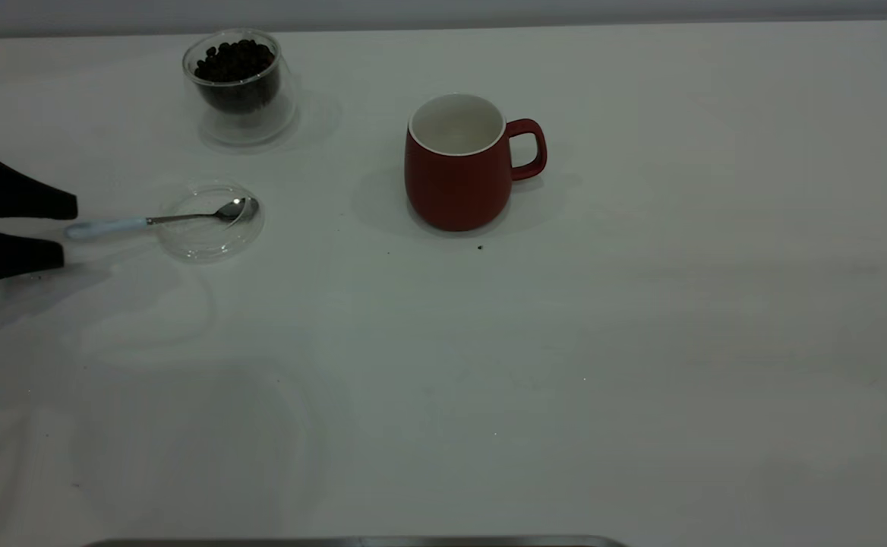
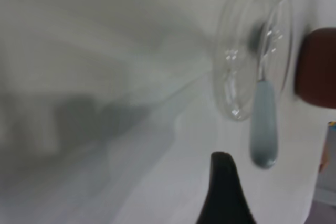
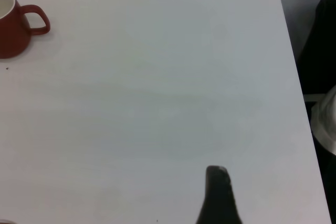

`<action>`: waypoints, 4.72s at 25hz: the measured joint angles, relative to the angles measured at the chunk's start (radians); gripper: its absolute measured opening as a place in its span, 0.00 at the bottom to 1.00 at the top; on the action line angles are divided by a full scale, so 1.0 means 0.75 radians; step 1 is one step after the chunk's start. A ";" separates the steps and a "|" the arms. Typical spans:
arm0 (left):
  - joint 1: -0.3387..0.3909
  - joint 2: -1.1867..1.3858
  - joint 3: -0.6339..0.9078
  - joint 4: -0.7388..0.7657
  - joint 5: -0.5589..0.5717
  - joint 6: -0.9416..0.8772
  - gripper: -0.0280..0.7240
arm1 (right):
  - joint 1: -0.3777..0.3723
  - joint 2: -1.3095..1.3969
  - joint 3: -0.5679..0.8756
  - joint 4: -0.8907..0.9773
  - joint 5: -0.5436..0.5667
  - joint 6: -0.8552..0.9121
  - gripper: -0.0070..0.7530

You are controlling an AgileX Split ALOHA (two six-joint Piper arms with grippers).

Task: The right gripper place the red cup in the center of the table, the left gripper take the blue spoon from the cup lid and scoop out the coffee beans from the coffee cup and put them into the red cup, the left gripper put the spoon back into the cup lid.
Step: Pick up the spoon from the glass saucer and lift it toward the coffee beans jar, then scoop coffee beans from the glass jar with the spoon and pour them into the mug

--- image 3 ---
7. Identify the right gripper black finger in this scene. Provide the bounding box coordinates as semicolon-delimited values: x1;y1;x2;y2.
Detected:
195;165;244;224

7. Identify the red mug with white inside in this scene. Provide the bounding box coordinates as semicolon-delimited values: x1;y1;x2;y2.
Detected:
0;0;51;59

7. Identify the black cloth cover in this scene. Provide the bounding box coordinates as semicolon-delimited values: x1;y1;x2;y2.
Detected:
295;0;336;96

